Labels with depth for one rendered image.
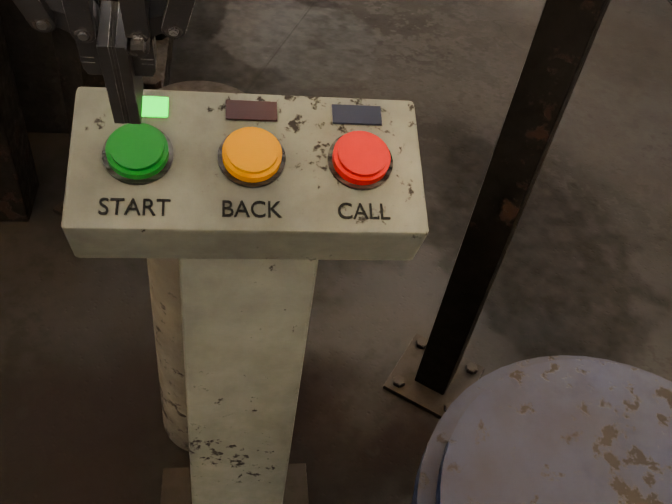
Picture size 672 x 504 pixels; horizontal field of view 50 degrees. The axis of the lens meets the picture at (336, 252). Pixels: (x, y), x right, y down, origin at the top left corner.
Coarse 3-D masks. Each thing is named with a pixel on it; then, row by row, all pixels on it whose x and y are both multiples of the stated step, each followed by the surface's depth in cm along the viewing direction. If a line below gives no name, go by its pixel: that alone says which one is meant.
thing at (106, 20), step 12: (108, 12) 37; (108, 24) 36; (108, 36) 36; (108, 48) 36; (108, 60) 37; (108, 72) 38; (108, 84) 39; (108, 96) 40; (120, 96) 40; (120, 108) 41; (120, 120) 42
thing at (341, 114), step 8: (336, 104) 51; (336, 112) 51; (344, 112) 51; (352, 112) 51; (360, 112) 52; (368, 112) 52; (376, 112) 52; (336, 120) 51; (344, 120) 51; (352, 120) 51; (360, 120) 51; (368, 120) 51; (376, 120) 51
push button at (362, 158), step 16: (336, 144) 49; (352, 144) 49; (368, 144) 49; (384, 144) 50; (336, 160) 49; (352, 160) 49; (368, 160) 49; (384, 160) 49; (352, 176) 49; (368, 176) 49
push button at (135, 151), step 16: (128, 128) 47; (144, 128) 47; (112, 144) 47; (128, 144) 47; (144, 144) 47; (160, 144) 47; (112, 160) 46; (128, 160) 46; (144, 160) 46; (160, 160) 47; (128, 176) 46; (144, 176) 47
